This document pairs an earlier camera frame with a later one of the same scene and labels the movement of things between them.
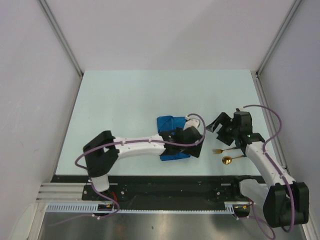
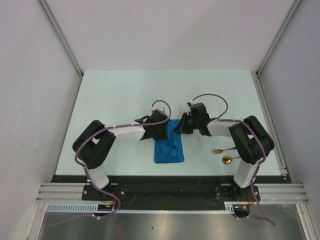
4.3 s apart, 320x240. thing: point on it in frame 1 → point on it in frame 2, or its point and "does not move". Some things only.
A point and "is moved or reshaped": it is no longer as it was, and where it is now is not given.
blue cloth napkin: [167, 123] is moved or reshaped
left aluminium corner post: [61, 36] does not move
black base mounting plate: [163, 192] does not move
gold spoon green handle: [227, 160] does not move
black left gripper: [193, 150] → [163, 136]
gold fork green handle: [219, 151] does not move
